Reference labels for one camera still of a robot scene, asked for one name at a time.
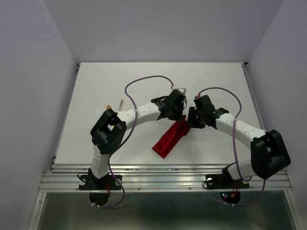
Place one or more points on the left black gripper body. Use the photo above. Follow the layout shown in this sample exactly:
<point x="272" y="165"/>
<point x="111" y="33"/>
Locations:
<point x="176" y="114"/>

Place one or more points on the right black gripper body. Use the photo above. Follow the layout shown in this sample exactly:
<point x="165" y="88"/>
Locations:
<point x="195" y="118"/>

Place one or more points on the red cloth napkin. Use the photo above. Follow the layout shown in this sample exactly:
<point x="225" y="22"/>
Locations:
<point x="171" y="137"/>

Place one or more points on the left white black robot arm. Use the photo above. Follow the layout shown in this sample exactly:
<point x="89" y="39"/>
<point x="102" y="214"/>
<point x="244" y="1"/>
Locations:
<point x="108" y="133"/>

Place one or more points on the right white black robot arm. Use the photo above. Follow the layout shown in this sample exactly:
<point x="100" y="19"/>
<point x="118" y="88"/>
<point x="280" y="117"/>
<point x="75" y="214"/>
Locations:
<point x="268" y="153"/>

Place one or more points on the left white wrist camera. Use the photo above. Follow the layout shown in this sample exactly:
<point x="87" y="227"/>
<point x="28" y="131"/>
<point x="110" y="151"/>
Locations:
<point x="183" y="90"/>

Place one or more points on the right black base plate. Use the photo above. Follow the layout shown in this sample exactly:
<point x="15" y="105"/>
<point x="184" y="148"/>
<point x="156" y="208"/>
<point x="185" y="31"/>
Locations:
<point x="223" y="181"/>

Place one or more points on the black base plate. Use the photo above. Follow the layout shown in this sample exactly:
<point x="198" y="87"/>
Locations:
<point x="223" y="181"/>
<point x="90" y="183"/>

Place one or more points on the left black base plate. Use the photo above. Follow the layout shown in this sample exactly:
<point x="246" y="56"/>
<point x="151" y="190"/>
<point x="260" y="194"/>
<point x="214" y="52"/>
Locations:
<point x="90" y="183"/>

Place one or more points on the aluminium mounting rail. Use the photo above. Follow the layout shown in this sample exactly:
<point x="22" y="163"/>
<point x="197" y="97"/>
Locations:
<point x="136" y="178"/>

